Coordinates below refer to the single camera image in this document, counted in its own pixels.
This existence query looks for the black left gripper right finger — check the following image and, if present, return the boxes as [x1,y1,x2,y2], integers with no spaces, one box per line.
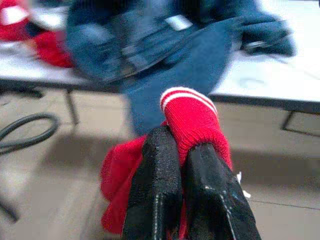
[183,143,262,240]

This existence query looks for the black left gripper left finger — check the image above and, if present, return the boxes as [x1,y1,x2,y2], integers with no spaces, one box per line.
[121,126,184,240]

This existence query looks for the red knit white-striped garment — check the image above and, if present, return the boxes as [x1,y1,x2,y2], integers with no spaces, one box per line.
[99,86,235,236]

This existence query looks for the blue denim jeans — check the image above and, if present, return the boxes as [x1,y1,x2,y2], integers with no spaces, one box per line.
[65,0,297,137]

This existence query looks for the long grey table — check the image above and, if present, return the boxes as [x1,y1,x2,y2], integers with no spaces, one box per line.
[0,0,320,137]

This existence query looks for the red and white garment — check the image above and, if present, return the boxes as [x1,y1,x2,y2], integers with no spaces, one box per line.
[0,0,75,68]

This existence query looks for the thick black cable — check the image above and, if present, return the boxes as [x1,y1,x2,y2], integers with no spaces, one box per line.
[0,112,60,155]

